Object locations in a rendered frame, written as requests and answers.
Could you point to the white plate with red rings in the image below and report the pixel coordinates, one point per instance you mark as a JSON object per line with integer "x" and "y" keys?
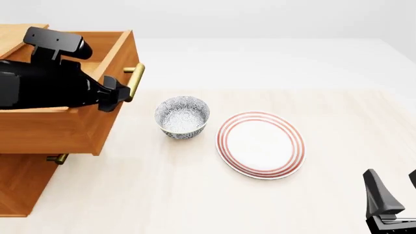
{"x": 260, "y": 146}

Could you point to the wooden cabinet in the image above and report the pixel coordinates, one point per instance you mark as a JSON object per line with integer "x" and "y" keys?
{"x": 13, "y": 39}

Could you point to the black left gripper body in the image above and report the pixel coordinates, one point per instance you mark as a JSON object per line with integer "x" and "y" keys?
{"x": 109, "y": 98}

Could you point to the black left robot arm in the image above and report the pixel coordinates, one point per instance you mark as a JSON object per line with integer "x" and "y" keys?
{"x": 42, "y": 85}

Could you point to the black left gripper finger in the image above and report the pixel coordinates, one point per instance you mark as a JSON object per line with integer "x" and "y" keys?
{"x": 125, "y": 92}

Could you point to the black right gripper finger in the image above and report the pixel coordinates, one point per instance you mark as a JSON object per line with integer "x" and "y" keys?
{"x": 378, "y": 195}
{"x": 413, "y": 179}

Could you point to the wooden drawer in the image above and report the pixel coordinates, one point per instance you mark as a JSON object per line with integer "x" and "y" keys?
{"x": 42, "y": 181}
{"x": 48, "y": 131}

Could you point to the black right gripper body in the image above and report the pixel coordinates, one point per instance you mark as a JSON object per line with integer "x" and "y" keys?
{"x": 393, "y": 225}

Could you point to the blue patterned bowl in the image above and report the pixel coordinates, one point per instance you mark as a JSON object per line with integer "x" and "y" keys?
{"x": 182, "y": 118}

